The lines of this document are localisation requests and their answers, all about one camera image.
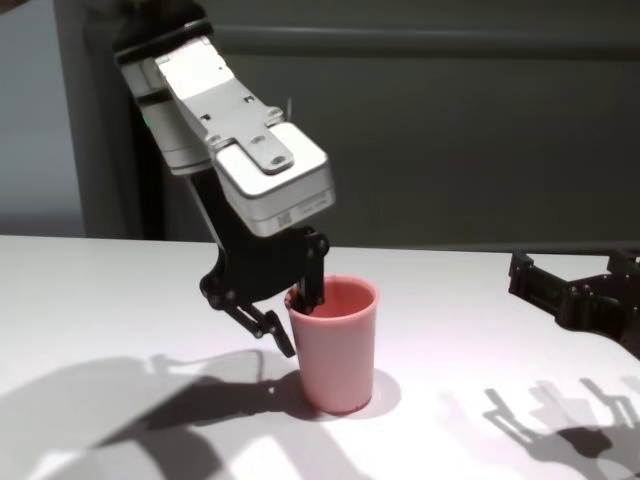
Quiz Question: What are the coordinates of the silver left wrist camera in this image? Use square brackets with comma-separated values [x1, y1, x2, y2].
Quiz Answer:
[154, 37, 335, 237]

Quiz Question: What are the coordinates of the pink plastic cup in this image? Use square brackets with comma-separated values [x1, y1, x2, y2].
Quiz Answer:
[284, 272, 381, 416]

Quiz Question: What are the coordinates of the black vertical post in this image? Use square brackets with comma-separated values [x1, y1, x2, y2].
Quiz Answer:
[127, 92, 169, 242]

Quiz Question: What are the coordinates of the grey horizontal rail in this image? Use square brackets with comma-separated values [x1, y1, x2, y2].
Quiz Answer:
[212, 22, 640, 54]

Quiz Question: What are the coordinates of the grey vertical frame pillar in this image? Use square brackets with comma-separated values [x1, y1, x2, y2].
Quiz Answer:
[53, 0, 132, 240]

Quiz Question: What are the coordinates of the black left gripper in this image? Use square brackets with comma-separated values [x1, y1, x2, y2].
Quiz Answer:
[189, 164, 331, 359]

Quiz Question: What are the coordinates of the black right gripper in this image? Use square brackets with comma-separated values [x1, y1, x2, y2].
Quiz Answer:
[508, 248, 640, 361]

